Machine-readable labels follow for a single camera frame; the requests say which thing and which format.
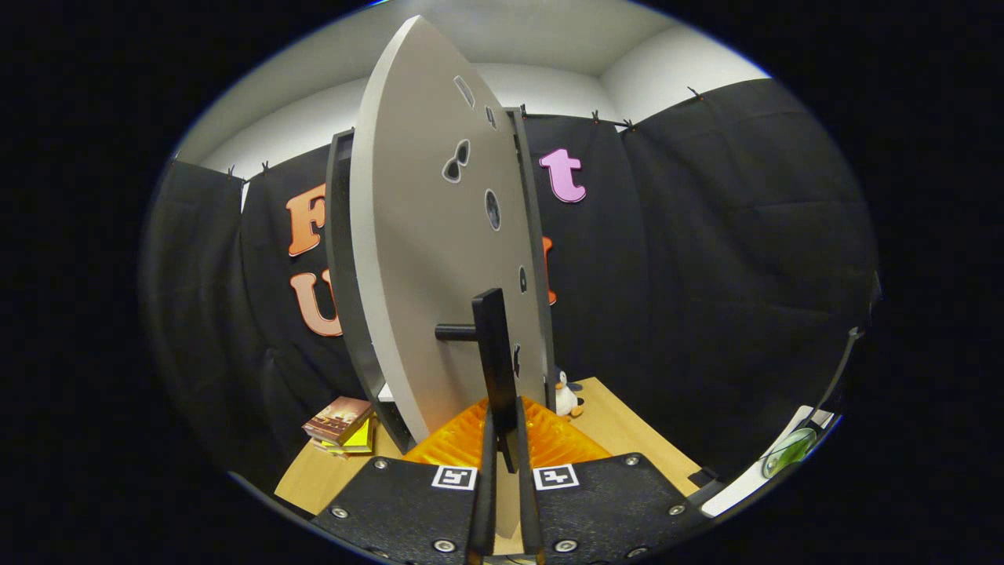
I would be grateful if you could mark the white board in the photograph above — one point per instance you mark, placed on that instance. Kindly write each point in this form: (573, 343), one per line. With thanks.
(737, 490)

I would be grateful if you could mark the row of black cloth clips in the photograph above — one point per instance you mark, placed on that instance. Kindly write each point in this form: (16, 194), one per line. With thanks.
(596, 118)

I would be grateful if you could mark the brown book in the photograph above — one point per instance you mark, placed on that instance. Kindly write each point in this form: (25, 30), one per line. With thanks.
(337, 416)

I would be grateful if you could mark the dark grey shoe cabinet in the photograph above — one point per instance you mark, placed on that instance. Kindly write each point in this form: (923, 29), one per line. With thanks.
(339, 235)

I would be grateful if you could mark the penguin plush toy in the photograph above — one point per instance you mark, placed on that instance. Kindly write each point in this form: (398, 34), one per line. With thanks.
(563, 396)

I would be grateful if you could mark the beige shoe cabinet door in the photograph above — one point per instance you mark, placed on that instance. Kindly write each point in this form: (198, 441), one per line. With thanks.
(423, 235)

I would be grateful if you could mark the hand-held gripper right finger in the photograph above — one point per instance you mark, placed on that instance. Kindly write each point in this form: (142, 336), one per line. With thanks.
(528, 502)

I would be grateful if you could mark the green round object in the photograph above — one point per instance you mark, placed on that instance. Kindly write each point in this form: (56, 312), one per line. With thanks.
(788, 453)

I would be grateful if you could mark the yellow book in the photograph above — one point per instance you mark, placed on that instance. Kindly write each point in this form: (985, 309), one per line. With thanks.
(361, 438)

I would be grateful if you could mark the black backdrop cloth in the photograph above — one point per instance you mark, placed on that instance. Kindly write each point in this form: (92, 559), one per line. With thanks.
(706, 275)

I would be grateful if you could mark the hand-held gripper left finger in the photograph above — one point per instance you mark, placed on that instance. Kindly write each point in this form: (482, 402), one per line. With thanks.
(484, 502)

